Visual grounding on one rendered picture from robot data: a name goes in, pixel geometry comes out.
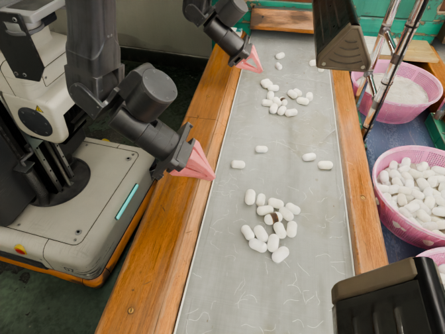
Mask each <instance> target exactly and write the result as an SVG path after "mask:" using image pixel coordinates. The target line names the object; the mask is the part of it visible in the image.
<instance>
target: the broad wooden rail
mask: <svg viewBox="0 0 445 334"><path fill-rule="evenodd" d="M229 58H230V56H229V55H228V54H227V53H226V52H225V51H224V50H223V49H222V48H221V47H220V46H219V45H218V44H217V43H215V46H214V48H213V51H212V52H211V55H210V57H209V60H208V62H207V65H206V67H205V69H204V72H203V75H202V76H201V79H200V81H199V84H198V86H197V89H196V91H195V93H194V96H193V99H192V100H191V103H190V105H189V108H188V110H187V113H186V114H185V117H184V120H183V122H182V124H181V127H182V126H183V125H184V124H186V122H189V123H191V124H192V125H193V128H192V129H191V130H190V132H189V135H188V137H187V140H186V142H188V141H190V140H191V139H192V138H194V139H195V140H197V141H198V142H199V143H200V145H201V148H202V149H203V152H204V154H205V157H206V159H207V161H208V163H209V165H210V167H211V168H212V170H213V172H214V173H215V171H216V168H217V163H218V160H219V155H220V152H221V148H222V145H223V140H224V135H225V132H226V128H227V125H228V120H229V117H230V112H231V109H232V104H233V101H234V96H235V93H236V88H237V86H238V81H239V78H240V73H241V70H242V69H241V68H237V67H236V66H235V65H233V67H230V66H229V65H228V61H229ZM166 170H167V169H166ZM166 170H164V177H163V178H161V179H160V180H158V182H157V184H156V187H155V189H154V192H153V194H152V197H151V198H150V201H149V204H148V206H147V208H146V211H145V213H144V216H143V218H142V220H141V222H140V225H139V227H138V230H137V232H136V234H135V237H134V240H133V242H132V245H131V247H130V249H129V251H128V254H127V256H126V258H125V261H124V263H123V266H122V268H121V271H120V273H119V276H118V278H117V281H116V282H115V285H114V287H113V290H112V292H111V295H110V297H109V299H108V302H107V305H106V306H105V309H104V311H103V314H102V316H101V318H100V321H99V323H98V326H97V328H96V330H95V333H94V334H173V333H174V330H175V325H176V322H177V318H178V315H179V310H180V307H181V302H182V299H183V295H184V291H185V287H186V283H187V279H188V276H189V271H190V268H191V263H192V260H193V256H194V253H195V248H196V245H197V240H198V237H199V233H200V230H201V225H202V222H203V217H204V214H205V210H206V206H207V202H208V198H209V194H210V191H211V186H212V183H213V180H212V181H208V180H202V179H199V178H193V177H185V176H172V175H171V174H169V173H168V172H166Z"/></svg>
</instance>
